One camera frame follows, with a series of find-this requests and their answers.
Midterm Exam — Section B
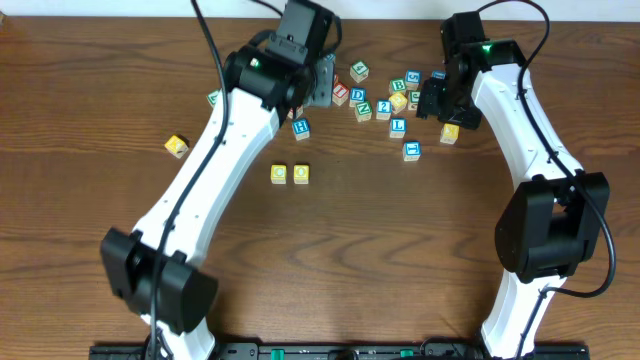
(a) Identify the blue L block front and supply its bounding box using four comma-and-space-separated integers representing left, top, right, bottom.
389, 118, 407, 138

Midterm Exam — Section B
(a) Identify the yellow O block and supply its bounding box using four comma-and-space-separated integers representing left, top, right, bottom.
293, 164, 310, 184

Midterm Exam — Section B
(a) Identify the yellow C block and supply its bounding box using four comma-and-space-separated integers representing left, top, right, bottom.
270, 164, 287, 185

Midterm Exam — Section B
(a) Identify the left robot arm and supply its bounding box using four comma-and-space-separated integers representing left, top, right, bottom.
89, 0, 341, 359

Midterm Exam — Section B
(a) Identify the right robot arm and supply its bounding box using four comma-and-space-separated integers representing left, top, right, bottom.
416, 11, 616, 359

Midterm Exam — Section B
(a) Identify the green block right cluster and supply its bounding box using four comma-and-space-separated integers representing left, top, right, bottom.
407, 91, 420, 111

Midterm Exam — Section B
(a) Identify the blue block far right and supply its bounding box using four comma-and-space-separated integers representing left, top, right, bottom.
432, 71, 446, 80

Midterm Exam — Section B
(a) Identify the red I block front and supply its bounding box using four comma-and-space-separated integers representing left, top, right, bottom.
332, 82, 350, 106

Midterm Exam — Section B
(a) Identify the blue S block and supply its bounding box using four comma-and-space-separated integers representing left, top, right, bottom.
404, 69, 422, 91

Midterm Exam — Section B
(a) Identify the green 4 block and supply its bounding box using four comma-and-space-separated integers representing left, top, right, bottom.
350, 60, 370, 83

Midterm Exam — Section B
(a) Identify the yellow X block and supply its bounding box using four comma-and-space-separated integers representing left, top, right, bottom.
440, 123, 460, 145

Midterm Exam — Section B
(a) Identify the yellow block right cluster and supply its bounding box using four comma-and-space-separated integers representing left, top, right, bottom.
389, 92, 408, 114

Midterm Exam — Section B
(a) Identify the blue D block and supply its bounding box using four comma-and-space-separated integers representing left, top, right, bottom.
349, 87, 366, 107

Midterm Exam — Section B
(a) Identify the green B block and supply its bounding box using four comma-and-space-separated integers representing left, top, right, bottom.
389, 78, 407, 95

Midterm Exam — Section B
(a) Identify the red U block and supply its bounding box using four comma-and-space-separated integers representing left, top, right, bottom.
287, 105, 304, 120

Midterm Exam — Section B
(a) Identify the blue 2 block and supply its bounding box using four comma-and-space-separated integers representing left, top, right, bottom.
376, 100, 392, 121

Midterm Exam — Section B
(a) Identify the green N block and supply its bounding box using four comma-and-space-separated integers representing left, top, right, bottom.
354, 101, 373, 122

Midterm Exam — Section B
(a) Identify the blue F block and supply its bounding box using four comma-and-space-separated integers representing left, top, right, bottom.
403, 141, 422, 162

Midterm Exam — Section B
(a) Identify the blue H block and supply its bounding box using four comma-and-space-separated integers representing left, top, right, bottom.
292, 118, 310, 141

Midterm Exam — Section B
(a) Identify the green 7 block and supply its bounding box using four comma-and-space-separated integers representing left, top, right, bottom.
207, 89, 221, 108

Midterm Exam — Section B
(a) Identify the yellow K block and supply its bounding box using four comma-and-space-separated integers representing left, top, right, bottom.
164, 134, 189, 159

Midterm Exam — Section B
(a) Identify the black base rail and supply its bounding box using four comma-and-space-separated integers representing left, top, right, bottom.
88, 339, 591, 360

